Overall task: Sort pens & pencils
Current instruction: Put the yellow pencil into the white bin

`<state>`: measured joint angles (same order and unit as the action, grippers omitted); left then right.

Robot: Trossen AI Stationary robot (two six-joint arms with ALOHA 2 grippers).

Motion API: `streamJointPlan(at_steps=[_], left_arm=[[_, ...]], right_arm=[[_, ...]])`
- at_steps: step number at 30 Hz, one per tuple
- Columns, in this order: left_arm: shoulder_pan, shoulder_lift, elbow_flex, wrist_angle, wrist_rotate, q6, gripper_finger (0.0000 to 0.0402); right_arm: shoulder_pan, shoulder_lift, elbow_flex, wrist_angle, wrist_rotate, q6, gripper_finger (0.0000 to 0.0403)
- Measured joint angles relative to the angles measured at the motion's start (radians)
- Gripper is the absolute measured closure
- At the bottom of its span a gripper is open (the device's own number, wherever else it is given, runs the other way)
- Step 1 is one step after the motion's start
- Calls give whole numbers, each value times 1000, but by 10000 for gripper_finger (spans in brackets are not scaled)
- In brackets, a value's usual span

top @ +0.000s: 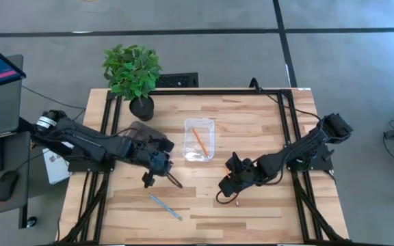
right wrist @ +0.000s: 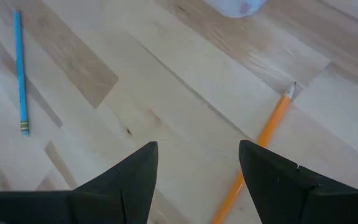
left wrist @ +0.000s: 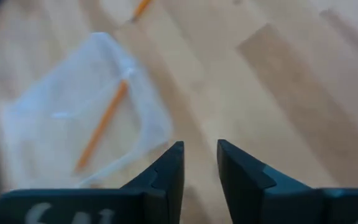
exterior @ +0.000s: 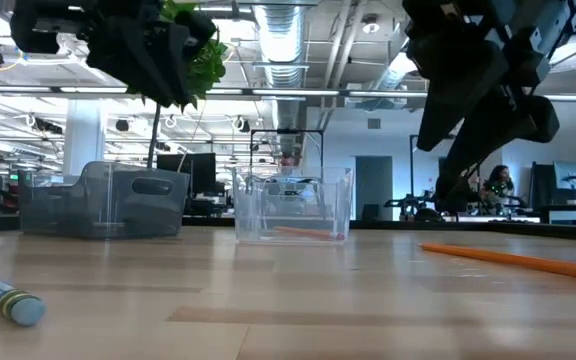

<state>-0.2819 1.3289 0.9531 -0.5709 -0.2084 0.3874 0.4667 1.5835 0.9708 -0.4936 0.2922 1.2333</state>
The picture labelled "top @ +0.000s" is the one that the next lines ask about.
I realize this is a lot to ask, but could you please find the grey desk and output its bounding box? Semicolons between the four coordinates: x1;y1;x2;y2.
0;131;32;229

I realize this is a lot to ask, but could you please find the light blue pen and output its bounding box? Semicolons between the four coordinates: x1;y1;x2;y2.
149;193;183;221

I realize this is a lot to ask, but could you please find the black computer mouse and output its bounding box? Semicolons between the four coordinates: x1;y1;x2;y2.
0;169;20;202

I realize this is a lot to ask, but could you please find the grey framed light-blue screen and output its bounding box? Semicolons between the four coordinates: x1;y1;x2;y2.
0;53;24;139

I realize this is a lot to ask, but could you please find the black plant pot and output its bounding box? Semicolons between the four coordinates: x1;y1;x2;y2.
129;95;155;122

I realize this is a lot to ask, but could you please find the thin black floor cable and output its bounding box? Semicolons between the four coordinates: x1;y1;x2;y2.
21;85;87;111

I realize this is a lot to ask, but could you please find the black aluminium table frame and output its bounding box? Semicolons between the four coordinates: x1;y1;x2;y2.
60;87;347;245

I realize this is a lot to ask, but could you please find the long black cable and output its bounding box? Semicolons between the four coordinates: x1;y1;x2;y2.
249;77;323;121

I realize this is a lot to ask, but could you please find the white box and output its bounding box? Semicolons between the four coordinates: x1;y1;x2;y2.
42;147;70;185

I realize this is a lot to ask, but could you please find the black floor grille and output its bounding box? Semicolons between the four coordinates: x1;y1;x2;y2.
155;72;200;88

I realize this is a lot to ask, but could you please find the short orange pencil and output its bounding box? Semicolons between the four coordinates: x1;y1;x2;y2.
192;127;209;159

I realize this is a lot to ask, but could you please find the green leafy artificial plant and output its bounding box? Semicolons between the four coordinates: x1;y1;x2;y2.
101;43;163;102

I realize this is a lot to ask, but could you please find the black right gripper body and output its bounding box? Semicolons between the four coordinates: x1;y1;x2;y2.
218;152;258;198

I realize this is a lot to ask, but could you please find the clear plastic bin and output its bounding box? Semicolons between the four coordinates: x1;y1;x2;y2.
183;118;215;163

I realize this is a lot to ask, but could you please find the dark grey translucent bin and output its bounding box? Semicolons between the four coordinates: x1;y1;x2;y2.
123;120;169;148

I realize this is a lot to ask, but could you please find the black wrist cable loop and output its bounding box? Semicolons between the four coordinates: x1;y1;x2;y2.
215;189;239;205

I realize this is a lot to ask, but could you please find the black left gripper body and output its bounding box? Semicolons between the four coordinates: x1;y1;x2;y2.
141;149;173;178

